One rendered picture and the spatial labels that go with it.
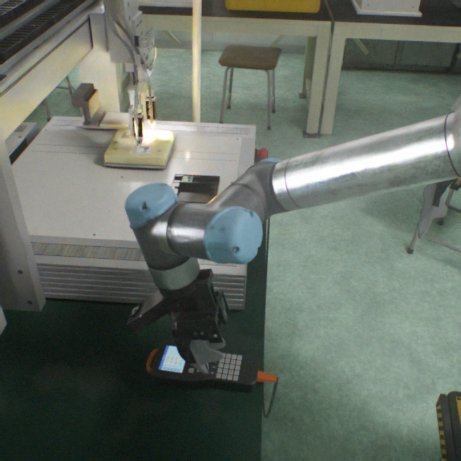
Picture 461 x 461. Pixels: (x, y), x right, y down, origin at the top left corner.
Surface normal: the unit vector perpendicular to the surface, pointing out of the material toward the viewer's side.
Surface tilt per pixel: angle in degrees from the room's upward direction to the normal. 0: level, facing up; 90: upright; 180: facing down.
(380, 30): 90
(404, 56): 90
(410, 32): 90
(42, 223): 0
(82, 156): 0
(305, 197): 108
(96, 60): 90
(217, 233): 55
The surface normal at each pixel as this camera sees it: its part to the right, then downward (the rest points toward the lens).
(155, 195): -0.24, -0.81
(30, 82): 1.00, 0.06
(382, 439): 0.02, -0.81
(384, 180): -0.37, 0.73
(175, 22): -0.07, 0.58
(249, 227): 0.84, 0.11
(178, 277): 0.32, 0.45
